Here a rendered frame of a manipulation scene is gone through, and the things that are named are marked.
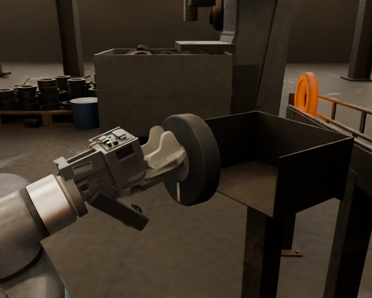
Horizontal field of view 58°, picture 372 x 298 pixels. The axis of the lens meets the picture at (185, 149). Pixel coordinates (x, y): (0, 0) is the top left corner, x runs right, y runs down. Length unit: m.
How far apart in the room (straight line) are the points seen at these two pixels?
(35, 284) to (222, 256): 1.10
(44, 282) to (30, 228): 0.08
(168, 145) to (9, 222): 0.24
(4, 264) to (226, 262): 1.11
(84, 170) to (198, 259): 1.07
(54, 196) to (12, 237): 0.07
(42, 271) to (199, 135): 0.29
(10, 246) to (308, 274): 1.21
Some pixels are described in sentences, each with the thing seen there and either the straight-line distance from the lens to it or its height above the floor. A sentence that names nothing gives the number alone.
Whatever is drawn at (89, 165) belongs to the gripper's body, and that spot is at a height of 0.74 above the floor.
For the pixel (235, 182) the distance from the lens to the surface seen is 0.75.
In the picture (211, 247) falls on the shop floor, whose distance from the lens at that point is 1.56.
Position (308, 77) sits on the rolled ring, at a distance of 1.29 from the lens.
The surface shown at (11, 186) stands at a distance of 1.24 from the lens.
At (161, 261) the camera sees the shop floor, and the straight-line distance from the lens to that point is 1.48.
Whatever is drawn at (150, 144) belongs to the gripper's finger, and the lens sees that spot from 0.55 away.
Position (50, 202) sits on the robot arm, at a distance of 0.47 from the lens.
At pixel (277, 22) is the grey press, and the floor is 0.97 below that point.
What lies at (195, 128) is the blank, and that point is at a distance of 0.52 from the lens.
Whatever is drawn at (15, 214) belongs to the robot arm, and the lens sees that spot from 0.47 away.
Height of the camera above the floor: 0.91
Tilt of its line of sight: 20 degrees down
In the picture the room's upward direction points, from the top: straight up
